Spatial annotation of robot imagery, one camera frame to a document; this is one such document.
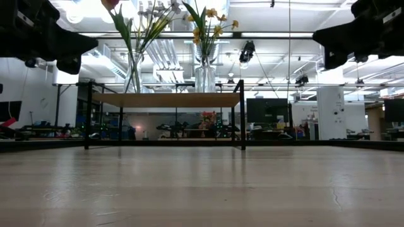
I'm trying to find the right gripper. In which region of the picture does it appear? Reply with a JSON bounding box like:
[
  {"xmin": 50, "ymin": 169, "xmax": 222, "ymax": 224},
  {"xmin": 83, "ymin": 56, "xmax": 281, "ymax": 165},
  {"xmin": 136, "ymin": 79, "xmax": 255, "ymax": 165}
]
[{"xmin": 312, "ymin": 0, "xmax": 404, "ymax": 70}]

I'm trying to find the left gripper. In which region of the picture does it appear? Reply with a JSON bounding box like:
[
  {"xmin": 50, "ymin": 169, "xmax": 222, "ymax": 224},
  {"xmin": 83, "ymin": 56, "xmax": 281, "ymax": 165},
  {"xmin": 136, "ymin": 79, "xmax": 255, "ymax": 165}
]
[{"xmin": 0, "ymin": 0, "xmax": 99, "ymax": 75}]

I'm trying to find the red artificial tulip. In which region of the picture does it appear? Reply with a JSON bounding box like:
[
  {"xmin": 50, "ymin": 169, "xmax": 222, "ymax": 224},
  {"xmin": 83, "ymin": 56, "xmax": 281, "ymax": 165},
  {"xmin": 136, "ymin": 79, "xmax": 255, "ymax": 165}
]
[{"xmin": 100, "ymin": 0, "xmax": 140, "ymax": 94}]

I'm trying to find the smooth clear glass vase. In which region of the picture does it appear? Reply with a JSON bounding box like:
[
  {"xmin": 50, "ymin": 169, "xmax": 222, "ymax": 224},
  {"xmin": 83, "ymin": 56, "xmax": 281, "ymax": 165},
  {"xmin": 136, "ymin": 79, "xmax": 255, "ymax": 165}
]
[{"xmin": 124, "ymin": 52, "xmax": 145, "ymax": 94}]

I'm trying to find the white artificial flower bunch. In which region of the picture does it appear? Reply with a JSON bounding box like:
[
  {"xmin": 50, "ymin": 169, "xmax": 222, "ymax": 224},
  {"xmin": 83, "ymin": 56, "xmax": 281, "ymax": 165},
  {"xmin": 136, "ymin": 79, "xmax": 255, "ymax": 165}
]
[{"xmin": 137, "ymin": 0, "xmax": 183, "ymax": 54}]

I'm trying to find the yellow artificial flower bunch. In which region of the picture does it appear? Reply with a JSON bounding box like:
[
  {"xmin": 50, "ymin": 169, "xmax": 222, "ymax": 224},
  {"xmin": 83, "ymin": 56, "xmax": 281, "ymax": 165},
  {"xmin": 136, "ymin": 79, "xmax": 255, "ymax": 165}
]
[{"xmin": 182, "ymin": 1, "xmax": 240, "ymax": 69}]

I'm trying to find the ribbed clear glass vase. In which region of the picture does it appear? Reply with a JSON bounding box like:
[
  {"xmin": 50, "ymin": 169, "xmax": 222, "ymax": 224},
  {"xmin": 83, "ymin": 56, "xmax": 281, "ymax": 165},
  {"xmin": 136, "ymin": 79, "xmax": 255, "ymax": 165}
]
[{"xmin": 194, "ymin": 64, "xmax": 217, "ymax": 94}]

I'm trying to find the white square pillar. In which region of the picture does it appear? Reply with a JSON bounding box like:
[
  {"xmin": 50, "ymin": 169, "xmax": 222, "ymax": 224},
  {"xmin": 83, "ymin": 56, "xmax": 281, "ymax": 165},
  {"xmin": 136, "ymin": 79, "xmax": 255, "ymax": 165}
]
[{"xmin": 316, "ymin": 86, "xmax": 347, "ymax": 140}]

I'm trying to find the black computer monitor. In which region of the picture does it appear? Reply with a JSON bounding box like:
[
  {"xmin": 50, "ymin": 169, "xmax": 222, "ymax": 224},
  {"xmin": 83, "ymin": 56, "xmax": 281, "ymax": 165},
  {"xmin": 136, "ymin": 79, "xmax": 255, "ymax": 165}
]
[
  {"xmin": 246, "ymin": 98, "xmax": 290, "ymax": 124},
  {"xmin": 0, "ymin": 100, "xmax": 23, "ymax": 122},
  {"xmin": 384, "ymin": 98, "xmax": 404, "ymax": 123}
]

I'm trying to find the light wooden cabinet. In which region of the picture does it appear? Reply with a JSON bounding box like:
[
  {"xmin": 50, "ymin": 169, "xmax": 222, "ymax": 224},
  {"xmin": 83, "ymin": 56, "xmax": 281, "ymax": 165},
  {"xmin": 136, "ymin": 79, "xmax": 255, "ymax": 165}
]
[{"xmin": 365, "ymin": 102, "xmax": 384, "ymax": 141}]

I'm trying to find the background red flower bouquet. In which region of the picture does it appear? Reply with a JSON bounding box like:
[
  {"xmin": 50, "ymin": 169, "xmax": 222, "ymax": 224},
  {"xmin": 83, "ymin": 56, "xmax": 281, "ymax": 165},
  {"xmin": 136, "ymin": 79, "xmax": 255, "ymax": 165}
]
[{"xmin": 198, "ymin": 110, "xmax": 218, "ymax": 130}]

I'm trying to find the black overhead camera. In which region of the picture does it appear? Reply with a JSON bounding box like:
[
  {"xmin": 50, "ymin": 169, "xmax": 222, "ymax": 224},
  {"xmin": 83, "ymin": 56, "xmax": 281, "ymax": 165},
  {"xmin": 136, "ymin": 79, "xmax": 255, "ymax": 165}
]
[{"xmin": 239, "ymin": 40, "xmax": 256, "ymax": 63}]

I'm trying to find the wooden shelf black metal frame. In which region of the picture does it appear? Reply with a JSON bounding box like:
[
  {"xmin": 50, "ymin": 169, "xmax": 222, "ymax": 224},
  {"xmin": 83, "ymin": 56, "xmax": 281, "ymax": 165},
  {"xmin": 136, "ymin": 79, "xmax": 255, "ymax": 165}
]
[{"xmin": 84, "ymin": 79, "xmax": 246, "ymax": 151}]

